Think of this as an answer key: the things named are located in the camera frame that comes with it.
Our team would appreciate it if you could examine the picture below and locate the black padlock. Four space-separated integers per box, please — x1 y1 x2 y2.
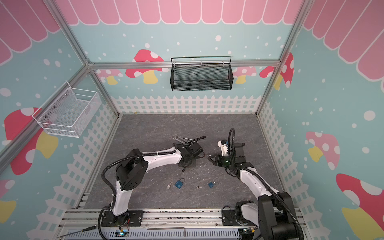
181 160 197 172

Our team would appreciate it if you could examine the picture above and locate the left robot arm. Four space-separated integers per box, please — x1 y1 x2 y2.
98 140 204 228

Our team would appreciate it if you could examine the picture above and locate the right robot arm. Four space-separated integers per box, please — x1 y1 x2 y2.
208 143 305 240

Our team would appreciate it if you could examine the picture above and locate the longer silver wrench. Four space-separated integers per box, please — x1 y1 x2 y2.
173 136 187 144

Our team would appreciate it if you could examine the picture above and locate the large blue padlock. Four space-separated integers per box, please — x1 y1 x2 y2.
175 178 185 189

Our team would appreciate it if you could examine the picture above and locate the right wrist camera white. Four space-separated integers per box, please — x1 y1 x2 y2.
218 140 231 156

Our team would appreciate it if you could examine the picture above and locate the black wire mesh basket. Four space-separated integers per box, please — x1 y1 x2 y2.
170 56 234 92

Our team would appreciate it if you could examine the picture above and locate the white wire mesh basket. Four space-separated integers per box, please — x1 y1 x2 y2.
32 82 102 138

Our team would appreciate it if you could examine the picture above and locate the screwdriver black handle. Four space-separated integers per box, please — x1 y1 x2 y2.
58 226 96 239

